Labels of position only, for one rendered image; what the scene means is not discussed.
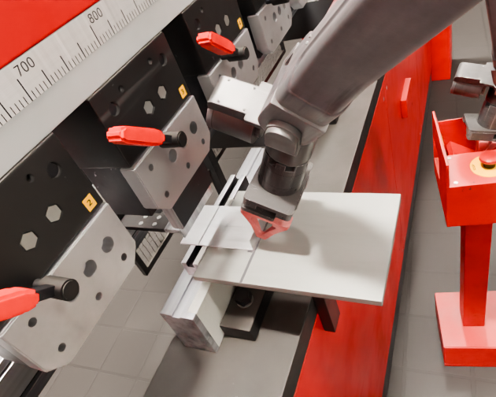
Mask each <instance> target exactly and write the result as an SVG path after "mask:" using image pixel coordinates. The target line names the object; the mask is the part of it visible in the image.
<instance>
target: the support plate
mask: <svg viewBox="0 0 496 397"><path fill-rule="evenodd" d="M401 200H402V197H401V194H373V193H327V192H303V194H302V197H301V200H300V202H299V204H298V208H297V209H296V210H295V211H294V213H293V215H292V217H293V220H292V222H291V226H290V227H289V228H288V230H286V231H284V232H279V233H276V234H275V235H273V236H271V237H269V238H267V239H261V241H260V243H259V244H258V247H257V249H256V251H255V254H254V256H253V259H252V261H251V263H250V266H249V268H248V270H247V272H246V275H245V276H244V279H243V281H242V283H239V281H240V280H241V277H242V275H243V273H244V270H245V268H246V266H247V263H248V261H249V260H250V256H251V254H252V253H253V252H252V253H250V252H247V251H248V250H240V249H231V248H222V247H208V248H207V250H206V252H205V254H204V256H203V258H202V260H201V261H200V263H199V265H198V268H197V269H196V271H195V272H194V275H193V278H194V280H198V281H204V282H210V283H216V284H226V285H232V286H238V287H245V288H255V289H261V290H267V291H278V292H283V293H290V294H296V295H306V296H312V297H318V298H324V299H334V300H341V301H347V302H357V303H364V304H369V305H375V306H383V300H384V296H385V291H386V286H387V278H388V273H389V268H390V263H391V255H392V250H393V245H394V237H395V232H396V227H397V223H398V214H399V209H400V204H401Z"/></svg>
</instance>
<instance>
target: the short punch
mask: <svg viewBox="0 0 496 397"><path fill-rule="evenodd" d="M212 181H213V180H212V178H211V176H210V175H209V172H208V170H207V168H206V167H205V163H204V161H202V163H201V164H200V166H199V167H198V169H197V171H196V172H195V174H194V175H193V176H192V178H191V180H190V181H189V183H188V184H187V186H186V187H185V188H184V190H183V192H182V194H181V195H180V197H179V198H178V199H177V201H176V203H175V204H174V206H173V207H172V208H171V209H162V210H163V212H164V214H165V216H166V217H167V218H168V220H169V222H170V224H171V225H172V227H173V228H177V229H179V230H180V232H181V233H182V235H183V237H184V238H186V236H187V234H188V232H189V231H190V230H191V227H192V226H193V224H194V222H195V221H196V219H197V218H198V215H199V214H200V213H201V211H202V209H203V207H204V205H205V204H206V202H207V200H208V199H209V197H210V195H211V194H212V192H213V190H212V188H211V187H210V184H211V183H212Z"/></svg>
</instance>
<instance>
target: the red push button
mask: <svg viewBox="0 0 496 397"><path fill-rule="evenodd" d="M479 160H480V161H481V162H482V163H483V167H484V168H486V169H492V168H494V167H495V165H496V151H494V150H486V151H484V152H482V153H481V154H480V155H479Z"/></svg>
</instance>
